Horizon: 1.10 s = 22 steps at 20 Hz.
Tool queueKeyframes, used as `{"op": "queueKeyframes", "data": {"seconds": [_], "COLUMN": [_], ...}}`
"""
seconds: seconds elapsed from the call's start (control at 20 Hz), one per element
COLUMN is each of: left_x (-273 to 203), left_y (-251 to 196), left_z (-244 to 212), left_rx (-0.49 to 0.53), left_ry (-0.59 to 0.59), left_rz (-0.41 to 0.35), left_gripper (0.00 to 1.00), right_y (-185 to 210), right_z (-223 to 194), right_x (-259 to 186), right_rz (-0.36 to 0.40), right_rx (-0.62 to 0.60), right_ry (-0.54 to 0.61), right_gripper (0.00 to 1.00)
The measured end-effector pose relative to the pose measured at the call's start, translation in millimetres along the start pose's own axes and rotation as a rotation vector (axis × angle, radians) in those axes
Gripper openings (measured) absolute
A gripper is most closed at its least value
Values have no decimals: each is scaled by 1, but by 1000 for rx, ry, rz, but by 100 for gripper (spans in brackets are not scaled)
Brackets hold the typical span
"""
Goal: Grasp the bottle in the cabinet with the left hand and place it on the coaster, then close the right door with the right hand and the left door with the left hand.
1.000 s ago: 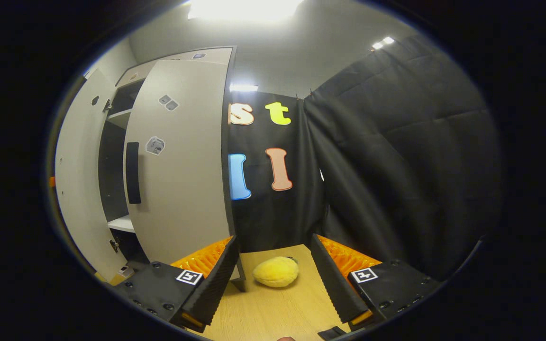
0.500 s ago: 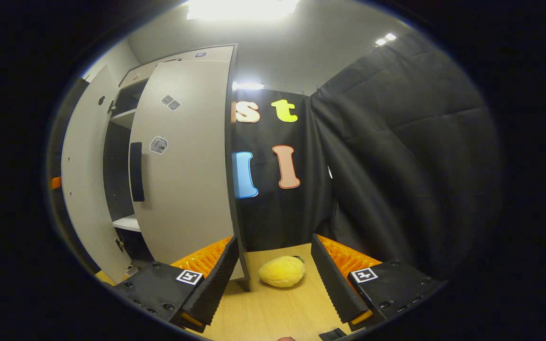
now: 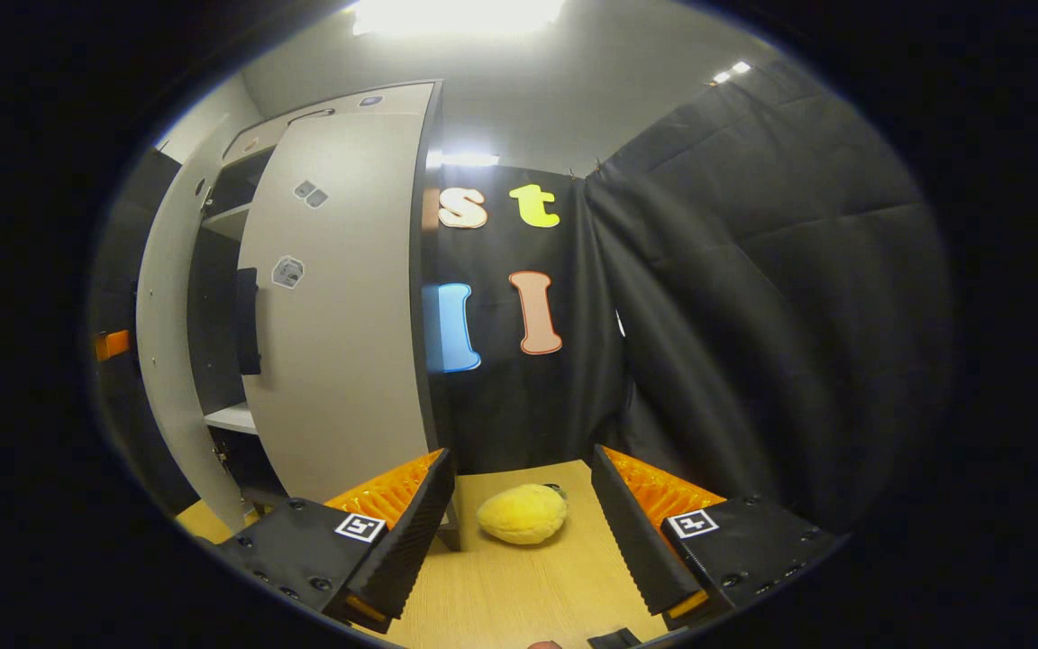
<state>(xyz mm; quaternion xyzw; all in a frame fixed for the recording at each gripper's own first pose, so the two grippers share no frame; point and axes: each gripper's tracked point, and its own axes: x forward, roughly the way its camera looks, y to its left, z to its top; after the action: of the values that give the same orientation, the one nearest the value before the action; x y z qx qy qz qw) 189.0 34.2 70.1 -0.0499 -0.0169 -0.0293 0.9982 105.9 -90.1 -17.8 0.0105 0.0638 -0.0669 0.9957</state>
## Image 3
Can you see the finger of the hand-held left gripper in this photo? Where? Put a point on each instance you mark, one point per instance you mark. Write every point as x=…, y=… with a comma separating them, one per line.
x=112, y=345

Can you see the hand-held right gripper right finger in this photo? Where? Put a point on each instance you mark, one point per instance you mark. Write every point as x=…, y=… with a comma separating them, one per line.
x=632, y=541

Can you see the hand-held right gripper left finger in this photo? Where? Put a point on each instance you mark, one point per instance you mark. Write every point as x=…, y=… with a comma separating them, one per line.
x=411, y=550

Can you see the grey cabinet door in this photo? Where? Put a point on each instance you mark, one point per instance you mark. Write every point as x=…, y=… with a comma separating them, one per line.
x=348, y=342
x=163, y=342

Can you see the grey and white cabinet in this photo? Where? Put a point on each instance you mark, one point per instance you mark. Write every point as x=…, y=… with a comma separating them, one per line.
x=213, y=306

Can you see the grey cabinet drawer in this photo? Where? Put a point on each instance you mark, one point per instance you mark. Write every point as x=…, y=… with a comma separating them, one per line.
x=393, y=99

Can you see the yellow plush toy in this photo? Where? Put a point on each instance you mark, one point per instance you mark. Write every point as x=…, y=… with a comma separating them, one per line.
x=522, y=516

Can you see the black quilted backdrop cloth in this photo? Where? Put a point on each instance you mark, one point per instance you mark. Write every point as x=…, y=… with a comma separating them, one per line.
x=753, y=297

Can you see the small ceiling light panel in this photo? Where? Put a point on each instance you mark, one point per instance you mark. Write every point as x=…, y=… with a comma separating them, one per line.
x=469, y=159
x=731, y=72

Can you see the large ceiling light panel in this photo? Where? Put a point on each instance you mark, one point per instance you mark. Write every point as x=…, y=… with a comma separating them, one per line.
x=456, y=16

